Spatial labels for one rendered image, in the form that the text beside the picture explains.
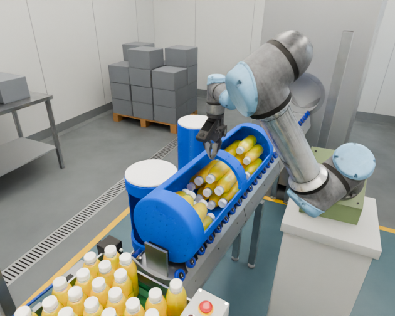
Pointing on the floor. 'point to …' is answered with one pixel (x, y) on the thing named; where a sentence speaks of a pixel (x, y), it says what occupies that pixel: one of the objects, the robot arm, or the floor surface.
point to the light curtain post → (335, 87)
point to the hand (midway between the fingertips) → (210, 157)
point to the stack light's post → (0, 291)
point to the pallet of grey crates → (155, 84)
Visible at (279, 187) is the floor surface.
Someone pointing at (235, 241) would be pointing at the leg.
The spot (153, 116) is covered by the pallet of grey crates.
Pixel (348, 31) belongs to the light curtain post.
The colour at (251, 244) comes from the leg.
